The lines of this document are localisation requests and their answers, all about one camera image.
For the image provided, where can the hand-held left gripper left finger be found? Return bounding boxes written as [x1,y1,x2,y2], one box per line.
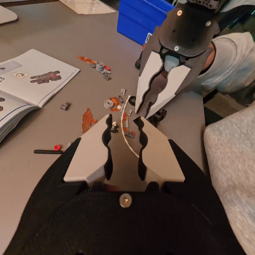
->
[63,114,113,182]

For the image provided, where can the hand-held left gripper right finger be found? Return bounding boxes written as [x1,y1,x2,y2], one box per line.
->
[133,116,186,182]

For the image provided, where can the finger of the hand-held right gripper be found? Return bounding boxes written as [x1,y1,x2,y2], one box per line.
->
[135,51,166,114]
[145,65,192,119]

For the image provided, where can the black lego motorcycle assembly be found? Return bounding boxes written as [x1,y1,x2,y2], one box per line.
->
[148,109,168,128]

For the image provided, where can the person's right forearm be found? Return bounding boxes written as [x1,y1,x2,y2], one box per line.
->
[197,32,255,94]

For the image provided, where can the large orange lego flame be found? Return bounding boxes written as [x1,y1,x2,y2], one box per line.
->
[82,108,98,133]

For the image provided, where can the black lego bar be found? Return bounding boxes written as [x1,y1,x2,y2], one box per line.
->
[34,149,63,155]

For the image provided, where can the thin orange lego flame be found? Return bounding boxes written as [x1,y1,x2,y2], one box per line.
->
[76,56,97,65]

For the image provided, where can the lego instruction booklet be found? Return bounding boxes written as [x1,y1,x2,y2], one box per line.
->
[0,49,80,143]

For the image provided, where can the person's right hand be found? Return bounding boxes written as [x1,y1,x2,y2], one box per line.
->
[200,43,216,73]

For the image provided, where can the blue plastic bin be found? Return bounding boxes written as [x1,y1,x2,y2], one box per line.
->
[117,0,176,46]

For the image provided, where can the white metal tablet stand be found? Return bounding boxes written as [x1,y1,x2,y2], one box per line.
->
[0,5,19,25]

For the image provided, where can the white lego chain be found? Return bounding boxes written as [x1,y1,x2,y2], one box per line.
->
[120,95,140,159]

